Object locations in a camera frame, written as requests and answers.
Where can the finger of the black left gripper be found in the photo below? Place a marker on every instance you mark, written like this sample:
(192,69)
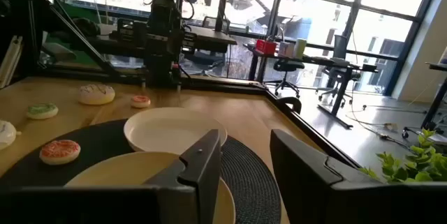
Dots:
(188,42)
(125,30)

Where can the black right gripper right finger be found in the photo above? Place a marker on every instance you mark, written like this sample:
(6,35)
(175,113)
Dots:
(307,182)

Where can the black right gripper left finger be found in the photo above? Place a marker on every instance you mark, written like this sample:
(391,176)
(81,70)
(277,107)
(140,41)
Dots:
(195,182)

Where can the small pink frosted donut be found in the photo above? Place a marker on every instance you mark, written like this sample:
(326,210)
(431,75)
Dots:
(140,101)

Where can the white donut dark stripes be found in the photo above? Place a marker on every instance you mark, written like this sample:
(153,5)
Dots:
(96,94)

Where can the white bowl with food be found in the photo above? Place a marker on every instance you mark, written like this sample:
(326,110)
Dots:
(59,151)

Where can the pale frosted donut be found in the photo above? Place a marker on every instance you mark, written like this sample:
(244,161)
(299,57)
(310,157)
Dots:
(6,135)

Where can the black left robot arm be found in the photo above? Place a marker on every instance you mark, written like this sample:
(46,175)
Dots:
(162,68)

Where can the black rounded device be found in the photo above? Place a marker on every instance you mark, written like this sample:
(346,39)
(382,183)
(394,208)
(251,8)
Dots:
(85,27)

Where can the white round plate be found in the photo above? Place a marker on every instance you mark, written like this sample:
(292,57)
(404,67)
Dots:
(174,133)

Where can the black round woven placemat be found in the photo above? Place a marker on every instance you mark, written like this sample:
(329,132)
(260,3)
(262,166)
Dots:
(251,182)

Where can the beige round plate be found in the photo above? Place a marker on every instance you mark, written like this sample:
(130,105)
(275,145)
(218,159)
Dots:
(132,178)

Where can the red box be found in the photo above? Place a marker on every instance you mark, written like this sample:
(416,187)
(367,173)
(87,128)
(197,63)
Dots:
(266,47)

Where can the white container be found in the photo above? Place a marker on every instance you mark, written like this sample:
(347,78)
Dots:
(284,49)

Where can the long black desk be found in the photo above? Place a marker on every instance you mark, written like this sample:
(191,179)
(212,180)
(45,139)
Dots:
(340,91)

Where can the black office chair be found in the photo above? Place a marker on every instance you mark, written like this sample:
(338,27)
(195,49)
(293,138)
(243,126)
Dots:
(288,66)

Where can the green plant white pot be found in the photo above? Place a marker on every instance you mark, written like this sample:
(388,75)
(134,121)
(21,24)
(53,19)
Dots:
(415,164)

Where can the pale green cylinder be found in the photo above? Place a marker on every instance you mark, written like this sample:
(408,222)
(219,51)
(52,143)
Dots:
(299,47)

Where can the white folded panel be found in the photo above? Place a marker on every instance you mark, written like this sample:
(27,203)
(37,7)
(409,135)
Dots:
(12,60)

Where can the grey office chair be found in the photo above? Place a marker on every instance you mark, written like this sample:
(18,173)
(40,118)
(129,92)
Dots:
(339,46)

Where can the black aluminium table frame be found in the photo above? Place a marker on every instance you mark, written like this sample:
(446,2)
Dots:
(216,83)

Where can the black window frame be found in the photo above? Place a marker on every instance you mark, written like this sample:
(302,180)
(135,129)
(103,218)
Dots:
(352,14)

